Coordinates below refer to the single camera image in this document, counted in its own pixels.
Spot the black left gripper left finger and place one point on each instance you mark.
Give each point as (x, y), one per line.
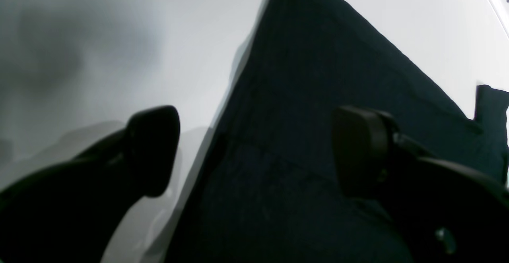
(68, 212)

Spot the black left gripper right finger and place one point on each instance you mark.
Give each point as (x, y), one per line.
(445, 212)

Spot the black T-shirt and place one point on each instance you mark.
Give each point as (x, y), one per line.
(268, 192)

